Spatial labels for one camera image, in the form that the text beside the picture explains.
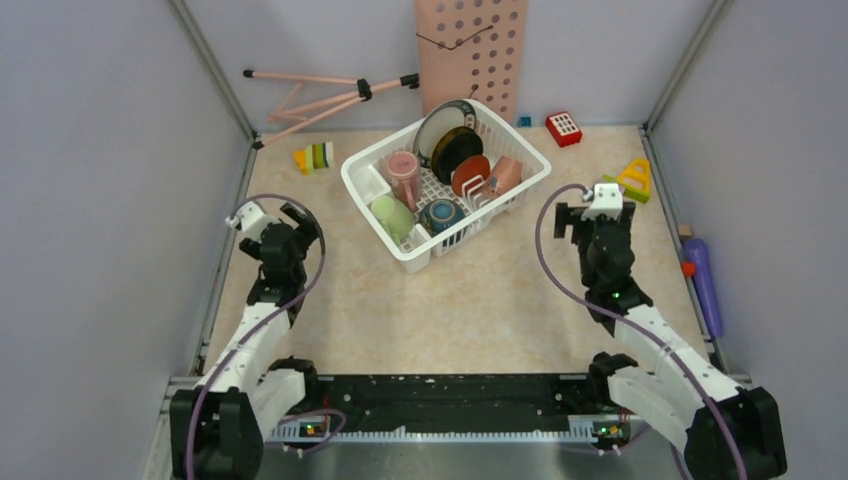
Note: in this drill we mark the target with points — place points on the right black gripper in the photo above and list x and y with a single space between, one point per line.
573 216

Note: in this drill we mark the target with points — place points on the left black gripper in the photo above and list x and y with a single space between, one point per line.
306 232

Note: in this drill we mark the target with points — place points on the light green mug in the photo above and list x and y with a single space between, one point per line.
394 216

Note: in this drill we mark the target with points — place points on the salmon mug white interior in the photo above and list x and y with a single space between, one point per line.
504 176

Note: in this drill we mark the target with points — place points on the pink patterned mug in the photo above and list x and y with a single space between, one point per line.
403 174

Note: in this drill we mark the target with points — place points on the white plastic dish rack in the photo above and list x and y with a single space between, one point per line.
364 179

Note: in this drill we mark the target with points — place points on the brown ceramic bowl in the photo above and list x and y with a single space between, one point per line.
439 215

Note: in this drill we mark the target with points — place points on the black plate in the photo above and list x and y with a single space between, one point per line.
456 146

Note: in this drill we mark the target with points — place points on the white plate green rim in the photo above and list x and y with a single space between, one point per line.
437 123

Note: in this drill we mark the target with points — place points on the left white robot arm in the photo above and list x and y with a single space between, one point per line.
219 426

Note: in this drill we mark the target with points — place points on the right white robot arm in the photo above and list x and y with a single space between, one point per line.
722 429

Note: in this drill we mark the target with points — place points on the green toy brick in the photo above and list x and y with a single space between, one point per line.
628 191

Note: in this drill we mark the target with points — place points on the yellow triangular toy block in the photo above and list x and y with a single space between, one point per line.
637 175

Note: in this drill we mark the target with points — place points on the small wooden block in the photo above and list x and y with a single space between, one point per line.
685 232

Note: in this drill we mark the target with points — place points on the multicolour striped toy block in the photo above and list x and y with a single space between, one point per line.
314 157

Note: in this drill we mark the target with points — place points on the purple cylinder toy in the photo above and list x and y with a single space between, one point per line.
696 266

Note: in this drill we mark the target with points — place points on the red grid toy block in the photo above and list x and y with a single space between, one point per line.
563 129

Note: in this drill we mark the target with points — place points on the pink tripod stand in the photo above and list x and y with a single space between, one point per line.
303 115

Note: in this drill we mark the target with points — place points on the pink perforated board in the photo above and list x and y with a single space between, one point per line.
470 49

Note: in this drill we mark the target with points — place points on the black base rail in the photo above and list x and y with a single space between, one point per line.
549 407

